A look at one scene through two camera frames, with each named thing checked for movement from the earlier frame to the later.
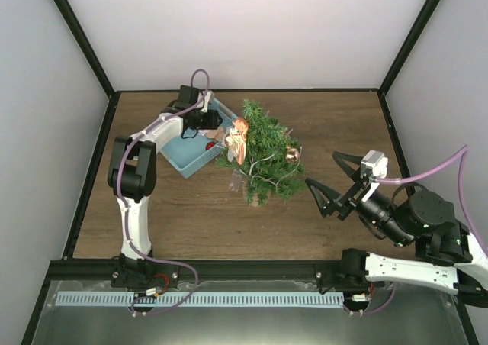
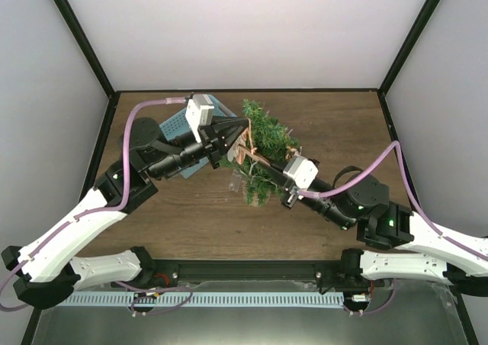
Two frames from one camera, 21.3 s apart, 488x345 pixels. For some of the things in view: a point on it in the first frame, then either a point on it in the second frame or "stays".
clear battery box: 235,183 stays
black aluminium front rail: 210,272 stays
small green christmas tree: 274,162 stays
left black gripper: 210,123 -> 220,136
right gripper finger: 324,197 -> 271,172
